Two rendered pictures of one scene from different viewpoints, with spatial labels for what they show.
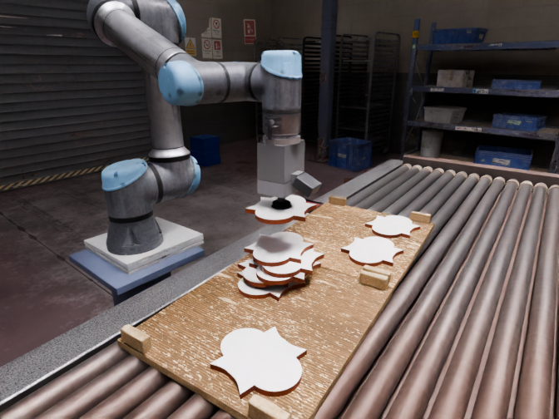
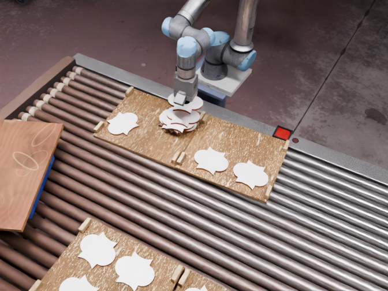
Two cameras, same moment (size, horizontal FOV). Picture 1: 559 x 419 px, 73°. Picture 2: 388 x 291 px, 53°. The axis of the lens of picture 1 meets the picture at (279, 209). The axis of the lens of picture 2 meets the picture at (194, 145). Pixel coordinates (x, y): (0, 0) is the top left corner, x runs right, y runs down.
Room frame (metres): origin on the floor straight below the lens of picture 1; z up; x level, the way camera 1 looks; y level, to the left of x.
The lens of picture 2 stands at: (0.58, -1.22, 2.26)
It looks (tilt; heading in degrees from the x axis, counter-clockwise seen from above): 50 degrees down; 80
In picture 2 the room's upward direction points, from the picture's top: 3 degrees clockwise
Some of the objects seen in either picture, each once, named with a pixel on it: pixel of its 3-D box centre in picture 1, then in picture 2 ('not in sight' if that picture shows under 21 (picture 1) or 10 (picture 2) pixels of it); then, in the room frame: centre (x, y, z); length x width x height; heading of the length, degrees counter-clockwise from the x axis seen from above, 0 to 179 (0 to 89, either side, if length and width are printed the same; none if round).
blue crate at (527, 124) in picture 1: (518, 121); not in sight; (4.68, -2.92, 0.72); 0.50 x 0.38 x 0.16; 43
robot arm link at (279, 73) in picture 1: (279, 81); (187, 52); (0.76, 0.00, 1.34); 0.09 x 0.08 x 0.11; 46
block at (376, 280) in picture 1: (373, 279); (176, 157); (0.69, -0.20, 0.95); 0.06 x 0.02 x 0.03; 57
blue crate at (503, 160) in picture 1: (502, 158); not in sight; (4.73, -2.85, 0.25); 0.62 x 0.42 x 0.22; 58
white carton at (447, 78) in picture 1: (455, 78); not in sight; (5.21, -2.30, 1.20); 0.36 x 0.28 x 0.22; 38
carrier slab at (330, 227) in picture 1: (352, 237); (234, 155); (0.95, -0.20, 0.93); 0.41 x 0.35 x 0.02; 148
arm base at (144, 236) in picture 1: (133, 227); (214, 64); (0.97, 0.41, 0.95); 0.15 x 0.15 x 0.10
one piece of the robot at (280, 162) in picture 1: (290, 165); (183, 87); (0.74, -0.02, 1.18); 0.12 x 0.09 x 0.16; 59
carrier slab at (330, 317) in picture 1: (269, 314); (151, 125); (0.60, 0.02, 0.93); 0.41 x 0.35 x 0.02; 147
